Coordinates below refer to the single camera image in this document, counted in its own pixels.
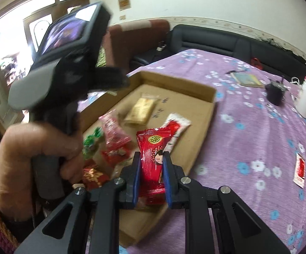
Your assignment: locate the dark red foil snack packet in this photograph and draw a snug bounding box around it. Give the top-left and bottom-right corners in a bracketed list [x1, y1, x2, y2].
[82, 165, 110, 191]

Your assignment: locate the pink cartoon snack packet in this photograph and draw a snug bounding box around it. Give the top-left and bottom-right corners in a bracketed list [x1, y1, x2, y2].
[99, 110, 132, 146]

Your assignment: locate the purple floral tablecloth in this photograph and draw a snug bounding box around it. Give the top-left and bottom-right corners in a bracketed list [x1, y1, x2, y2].
[77, 48, 306, 254]

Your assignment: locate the yellow biscuit packet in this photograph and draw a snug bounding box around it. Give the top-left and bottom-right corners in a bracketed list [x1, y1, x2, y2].
[123, 92, 161, 126]

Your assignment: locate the white red wafer packet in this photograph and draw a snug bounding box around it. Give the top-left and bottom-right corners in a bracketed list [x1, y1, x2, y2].
[159, 113, 192, 154]

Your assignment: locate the green patterned cloth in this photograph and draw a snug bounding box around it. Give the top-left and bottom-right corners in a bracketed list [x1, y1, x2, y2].
[96, 46, 107, 68]

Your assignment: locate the yellow notebook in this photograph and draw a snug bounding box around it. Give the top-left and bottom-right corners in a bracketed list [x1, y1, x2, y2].
[231, 73, 265, 88]

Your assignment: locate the black leather sofa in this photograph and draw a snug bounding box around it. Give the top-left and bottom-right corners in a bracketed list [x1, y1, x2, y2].
[130, 24, 306, 76]

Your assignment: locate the green plum candy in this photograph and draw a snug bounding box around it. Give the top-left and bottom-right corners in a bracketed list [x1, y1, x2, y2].
[82, 127, 104, 159]

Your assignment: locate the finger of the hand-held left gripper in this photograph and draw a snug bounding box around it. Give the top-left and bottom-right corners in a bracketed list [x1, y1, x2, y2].
[94, 67, 131, 89]

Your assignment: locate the cardboard box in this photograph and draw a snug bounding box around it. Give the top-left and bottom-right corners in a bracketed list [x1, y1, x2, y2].
[77, 71, 217, 248]

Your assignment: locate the black round device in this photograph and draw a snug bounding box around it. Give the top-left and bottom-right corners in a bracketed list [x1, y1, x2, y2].
[264, 77, 288, 106]

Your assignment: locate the brown upholstered chair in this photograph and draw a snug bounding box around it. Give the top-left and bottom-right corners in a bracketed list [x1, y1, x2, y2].
[108, 19, 170, 72]

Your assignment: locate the red white sachet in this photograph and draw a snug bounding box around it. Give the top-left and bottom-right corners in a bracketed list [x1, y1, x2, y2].
[293, 152, 306, 188]

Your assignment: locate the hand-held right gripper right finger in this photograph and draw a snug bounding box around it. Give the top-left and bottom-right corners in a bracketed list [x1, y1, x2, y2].
[163, 151, 292, 254]

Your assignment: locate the person's left hand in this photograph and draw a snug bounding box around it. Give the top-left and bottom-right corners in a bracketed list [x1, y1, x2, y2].
[0, 123, 85, 219]

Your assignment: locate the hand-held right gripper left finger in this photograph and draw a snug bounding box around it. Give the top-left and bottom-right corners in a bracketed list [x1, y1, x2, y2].
[15, 151, 142, 254]

